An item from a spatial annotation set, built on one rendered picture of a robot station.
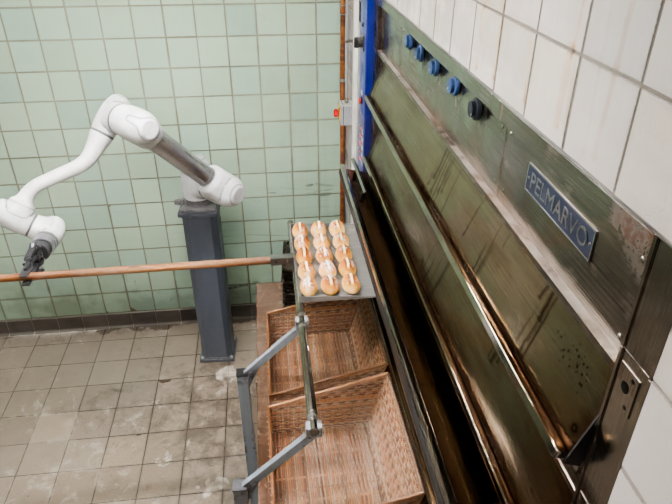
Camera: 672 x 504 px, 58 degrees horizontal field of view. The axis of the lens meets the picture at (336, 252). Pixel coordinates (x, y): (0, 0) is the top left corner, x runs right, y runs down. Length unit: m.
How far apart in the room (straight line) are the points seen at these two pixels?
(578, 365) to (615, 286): 0.16
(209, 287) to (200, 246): 0.27
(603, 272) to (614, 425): 0.21
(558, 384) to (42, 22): 3.00
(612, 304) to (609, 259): 0.06
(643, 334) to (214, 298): 2.87
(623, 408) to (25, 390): 3.44
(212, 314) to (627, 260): 2.91
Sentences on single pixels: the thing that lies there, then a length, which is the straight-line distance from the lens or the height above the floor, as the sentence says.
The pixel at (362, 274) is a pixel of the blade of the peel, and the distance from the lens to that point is 2.31.
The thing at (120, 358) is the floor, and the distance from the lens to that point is 3.94.
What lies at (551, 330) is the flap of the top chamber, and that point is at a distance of 1.07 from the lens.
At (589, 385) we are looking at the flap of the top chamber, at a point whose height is 1.82.
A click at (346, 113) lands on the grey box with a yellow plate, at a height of 1.47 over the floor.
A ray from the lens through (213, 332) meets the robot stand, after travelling 3.63.
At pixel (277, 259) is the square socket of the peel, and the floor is 1.20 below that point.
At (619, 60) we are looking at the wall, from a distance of 0.86.
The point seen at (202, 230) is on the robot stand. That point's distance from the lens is 3.26.
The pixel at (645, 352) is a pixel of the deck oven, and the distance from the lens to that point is 0.84.
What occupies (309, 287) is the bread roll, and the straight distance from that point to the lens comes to 2.16.
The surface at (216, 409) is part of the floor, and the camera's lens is 3.47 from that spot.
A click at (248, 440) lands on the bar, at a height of 0.62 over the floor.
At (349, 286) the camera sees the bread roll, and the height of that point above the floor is 1.22.
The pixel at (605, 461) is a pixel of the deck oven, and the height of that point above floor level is 1.76.
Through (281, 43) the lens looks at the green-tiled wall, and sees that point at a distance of 3.34.
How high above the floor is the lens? 2.44
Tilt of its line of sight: 31 degrees down
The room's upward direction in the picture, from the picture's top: straight up
